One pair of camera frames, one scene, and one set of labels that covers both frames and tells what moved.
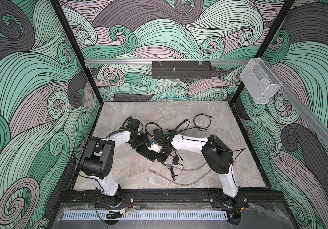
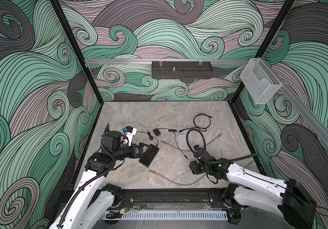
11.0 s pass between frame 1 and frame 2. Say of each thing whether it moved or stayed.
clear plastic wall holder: stayed
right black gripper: moved
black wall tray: stayed
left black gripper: moved
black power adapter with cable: moved
